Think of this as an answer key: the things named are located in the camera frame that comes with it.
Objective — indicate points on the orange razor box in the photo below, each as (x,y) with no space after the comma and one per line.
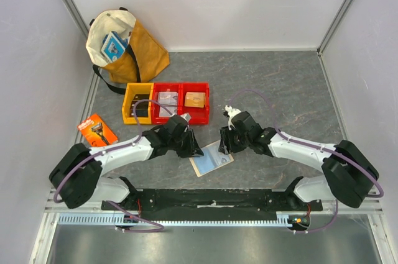
(96,132)

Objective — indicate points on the beige leather card holder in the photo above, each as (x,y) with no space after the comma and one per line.
(211,160)

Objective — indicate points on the red plastic bin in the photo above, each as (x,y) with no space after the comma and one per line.
(154,109)
(199,115)

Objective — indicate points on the black cards in yellow bin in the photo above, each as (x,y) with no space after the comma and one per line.
(142,108)

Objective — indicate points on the red right plastic bin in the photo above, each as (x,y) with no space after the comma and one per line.
(199,115)

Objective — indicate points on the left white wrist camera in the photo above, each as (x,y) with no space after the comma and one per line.
(186,116)

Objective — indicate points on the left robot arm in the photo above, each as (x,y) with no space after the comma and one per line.
(80,176)

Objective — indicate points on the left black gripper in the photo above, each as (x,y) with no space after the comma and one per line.
(193,148)

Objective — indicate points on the red middle plastic bin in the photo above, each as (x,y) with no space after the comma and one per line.
(154,109)

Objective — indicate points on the blue razor box in bag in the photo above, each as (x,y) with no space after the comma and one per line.
(113,46)

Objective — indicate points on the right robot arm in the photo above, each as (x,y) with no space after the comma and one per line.
(346,174)

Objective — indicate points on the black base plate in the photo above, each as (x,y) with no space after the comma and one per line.
(215,204)

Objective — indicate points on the yellow plastic bin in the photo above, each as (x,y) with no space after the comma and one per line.
(131,90)

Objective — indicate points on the grey cable duct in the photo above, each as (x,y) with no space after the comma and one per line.
(120,219)

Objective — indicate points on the lower silver card stack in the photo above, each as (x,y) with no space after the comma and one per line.
(168,111)

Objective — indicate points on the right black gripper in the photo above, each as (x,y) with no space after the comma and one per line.
(226,139)

